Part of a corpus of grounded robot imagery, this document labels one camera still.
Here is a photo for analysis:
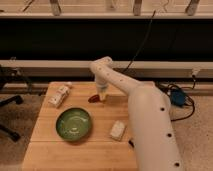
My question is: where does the blue floor device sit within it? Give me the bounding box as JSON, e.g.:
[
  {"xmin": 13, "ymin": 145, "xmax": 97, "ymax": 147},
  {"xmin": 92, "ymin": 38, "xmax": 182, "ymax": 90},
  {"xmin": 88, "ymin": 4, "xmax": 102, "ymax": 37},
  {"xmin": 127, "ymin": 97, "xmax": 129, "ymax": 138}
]
[{"xmin": 170, "ymin": 91, "xmax": 186, "ymax": 107}]

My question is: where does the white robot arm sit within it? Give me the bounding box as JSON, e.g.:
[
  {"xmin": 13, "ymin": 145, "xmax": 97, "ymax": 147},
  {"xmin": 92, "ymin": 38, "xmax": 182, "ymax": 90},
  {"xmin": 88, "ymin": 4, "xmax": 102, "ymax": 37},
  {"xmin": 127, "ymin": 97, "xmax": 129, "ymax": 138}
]
[{"xmin": 90, "ymin": 57, "xmax": 185, "ymax": 171}]

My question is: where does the black floor cable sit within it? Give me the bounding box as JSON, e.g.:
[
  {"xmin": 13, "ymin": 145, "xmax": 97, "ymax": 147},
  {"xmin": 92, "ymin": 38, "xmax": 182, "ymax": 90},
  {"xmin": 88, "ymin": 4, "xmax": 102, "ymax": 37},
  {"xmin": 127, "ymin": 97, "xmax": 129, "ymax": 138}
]
[{"xmin": 156, "ymin": 74, "xmax": 198, "ymax": 123}]

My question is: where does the black office chair base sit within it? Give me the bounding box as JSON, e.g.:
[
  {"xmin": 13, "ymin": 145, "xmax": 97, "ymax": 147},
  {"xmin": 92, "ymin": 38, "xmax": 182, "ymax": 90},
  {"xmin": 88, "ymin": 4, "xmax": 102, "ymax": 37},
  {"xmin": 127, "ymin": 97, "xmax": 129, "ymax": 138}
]
[{"xmin": 0, "ymin": 64, "xmax": 25, "ymax": 142}]

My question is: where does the black hanging cable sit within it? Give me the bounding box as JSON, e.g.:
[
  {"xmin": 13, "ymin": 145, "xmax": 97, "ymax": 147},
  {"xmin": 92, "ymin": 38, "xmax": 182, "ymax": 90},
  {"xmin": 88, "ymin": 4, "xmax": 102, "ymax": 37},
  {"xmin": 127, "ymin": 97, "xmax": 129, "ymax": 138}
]
[{"xmin": 120, "ymin": 9, "xmax": 157, "ymax": 74}]

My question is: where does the white rectangular box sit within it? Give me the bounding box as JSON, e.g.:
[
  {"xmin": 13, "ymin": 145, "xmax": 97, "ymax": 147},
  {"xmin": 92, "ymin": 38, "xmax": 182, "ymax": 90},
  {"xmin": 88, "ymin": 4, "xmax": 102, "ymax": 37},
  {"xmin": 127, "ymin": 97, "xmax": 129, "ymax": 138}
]
[{"xmin": 110, "ymin": 121, "xmax": 126, "ymax": 141}]

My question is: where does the brown candy bar package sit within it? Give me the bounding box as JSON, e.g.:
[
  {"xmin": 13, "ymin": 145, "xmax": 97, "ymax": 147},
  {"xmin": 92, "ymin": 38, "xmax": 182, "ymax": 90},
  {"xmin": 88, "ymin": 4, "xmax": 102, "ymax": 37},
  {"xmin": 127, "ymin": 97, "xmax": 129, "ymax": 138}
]
[{"xmin": 128, "ymin": 140, "xmax": 134, "ymax": 148}]

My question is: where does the green ceramic bowl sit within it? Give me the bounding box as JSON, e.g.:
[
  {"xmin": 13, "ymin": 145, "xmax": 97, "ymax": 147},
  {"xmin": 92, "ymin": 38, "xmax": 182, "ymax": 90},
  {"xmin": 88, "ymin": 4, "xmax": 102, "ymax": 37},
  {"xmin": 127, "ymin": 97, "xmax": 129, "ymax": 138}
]
[{"xmin": 55, "ymin": 107, "xmax": 92, "ymax": 142}]

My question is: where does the white wrapped snack package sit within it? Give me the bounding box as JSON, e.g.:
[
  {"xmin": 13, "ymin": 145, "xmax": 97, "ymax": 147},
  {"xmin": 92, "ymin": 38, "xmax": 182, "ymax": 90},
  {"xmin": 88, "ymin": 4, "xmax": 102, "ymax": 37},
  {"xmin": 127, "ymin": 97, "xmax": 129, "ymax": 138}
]
[{"xmin": 48, "ymin": 82, "xmax": 72, "ymax": 108}]

